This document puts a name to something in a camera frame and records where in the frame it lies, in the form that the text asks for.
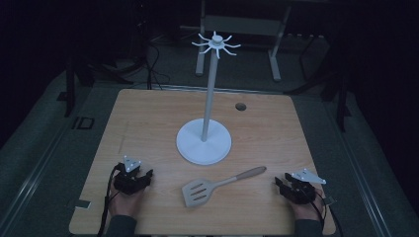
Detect person's right hand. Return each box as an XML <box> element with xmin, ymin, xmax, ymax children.
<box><xmin>289</xmin><ymin>188</ymin><xmax>326</xmax><ymax>222</ymax></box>

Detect black floor cables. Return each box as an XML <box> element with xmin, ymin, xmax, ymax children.
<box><xmin>88</xmin><ymin>19</ymin><xmax>172</xmax><ymax>91</ymax></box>

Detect black stand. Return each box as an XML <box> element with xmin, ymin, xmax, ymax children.
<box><xmin>56</xmin><ymin>55</ymin><xmax>97</xmax><ymax>119</ymax></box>

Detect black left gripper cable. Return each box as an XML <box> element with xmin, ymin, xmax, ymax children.
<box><xmin>96</xmin><ymin>163</ymin><xmax>122</xmax><ymax>237</ymax></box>

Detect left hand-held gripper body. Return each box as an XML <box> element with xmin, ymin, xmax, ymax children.
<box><xmin>113</xmin><ymin>155</ymin><xmax>150</xmax><ymax>196</ymax></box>

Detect grey metal table frame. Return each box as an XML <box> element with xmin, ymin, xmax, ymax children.
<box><xmin>195</xmin><ymin>0</ymin><xmax>293</xmax><ymax>83</ymax></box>

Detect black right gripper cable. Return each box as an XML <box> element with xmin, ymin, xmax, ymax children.
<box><xmin>305</xmin><ymin>187</ymin><xmax>345</xmax><ymax>237</ymax></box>

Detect grey slotted spatula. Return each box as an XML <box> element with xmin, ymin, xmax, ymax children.
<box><xmin>181</xmin><ymin>165</ymin><xmax>268</xmax><ymax>209</ymax></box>

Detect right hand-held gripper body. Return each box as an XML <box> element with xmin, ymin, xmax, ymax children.
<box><xmin>282</xmin><ymin>168</ymin><xmax>327</xmax><ymax>205</ymax></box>

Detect white utensil stand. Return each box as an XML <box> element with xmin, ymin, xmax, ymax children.
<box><xmin>175</xmin><ymin>31</ymin><xmax>242</xmax><ymax>166</ymax></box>

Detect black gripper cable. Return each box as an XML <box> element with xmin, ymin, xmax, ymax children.
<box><xmin>96</xmin><ymin>163</ymin><xmax>122</xmax><ymax>237</ymax></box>
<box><xmin>305</xmin><ymin>187</ymin><xmax>345</xmax><ymax>237</ymax></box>

